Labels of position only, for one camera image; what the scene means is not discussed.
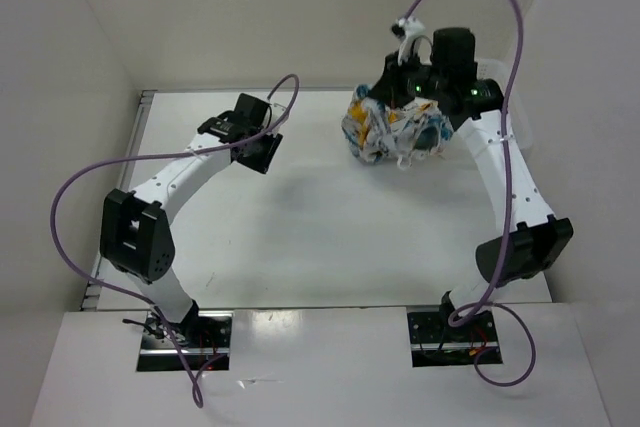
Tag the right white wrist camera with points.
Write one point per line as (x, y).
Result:
(410, 32)

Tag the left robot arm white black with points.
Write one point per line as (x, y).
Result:
(210, 151)

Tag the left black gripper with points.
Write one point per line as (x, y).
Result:
(261, 163)

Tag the white plastic basket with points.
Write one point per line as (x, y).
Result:
(500, 72)

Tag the aluminium rail frame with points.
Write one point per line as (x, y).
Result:
(117, 234)

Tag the metal base plate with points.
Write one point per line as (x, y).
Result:
(205, 349)
(434, 343)

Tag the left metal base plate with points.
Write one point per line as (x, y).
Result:
(205, 349)

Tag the patterned white teal yellow shorts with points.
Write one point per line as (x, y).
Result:
(376, 132)

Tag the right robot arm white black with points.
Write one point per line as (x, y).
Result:
(531, 235)

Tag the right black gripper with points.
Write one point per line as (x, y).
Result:
(389, 90)

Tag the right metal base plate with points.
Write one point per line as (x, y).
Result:
(434, 343)

